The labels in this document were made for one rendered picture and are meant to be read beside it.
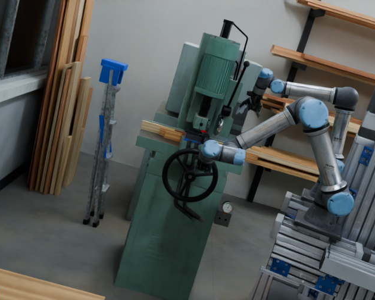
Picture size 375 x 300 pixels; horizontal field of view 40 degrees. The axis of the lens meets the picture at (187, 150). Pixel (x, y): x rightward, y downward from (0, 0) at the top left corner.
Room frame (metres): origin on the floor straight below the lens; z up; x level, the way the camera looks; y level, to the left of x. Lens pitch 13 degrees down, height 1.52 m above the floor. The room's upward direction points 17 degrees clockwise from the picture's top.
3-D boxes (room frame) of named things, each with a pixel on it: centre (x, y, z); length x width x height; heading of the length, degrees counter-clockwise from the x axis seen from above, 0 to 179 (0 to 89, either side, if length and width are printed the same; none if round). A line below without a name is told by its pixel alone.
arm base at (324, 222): (2.37, -0.71, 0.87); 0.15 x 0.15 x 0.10
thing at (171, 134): (2.84, 0.02, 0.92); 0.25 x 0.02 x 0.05; 94
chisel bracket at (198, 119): (2.90, -0.02, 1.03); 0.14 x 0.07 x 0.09; 4
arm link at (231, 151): (2.23, -0.20, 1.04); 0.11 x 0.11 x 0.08; 2
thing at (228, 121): (3.08, -0.17, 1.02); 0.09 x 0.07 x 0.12; 94
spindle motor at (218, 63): (2.88, -0.02, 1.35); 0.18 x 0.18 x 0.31
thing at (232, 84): (3.10, -0.16, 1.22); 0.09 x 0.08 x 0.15; 4
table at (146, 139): (2.77, -0.02, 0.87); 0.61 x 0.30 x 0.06; 94
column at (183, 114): (3.17, 0.00, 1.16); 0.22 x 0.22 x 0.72; 4
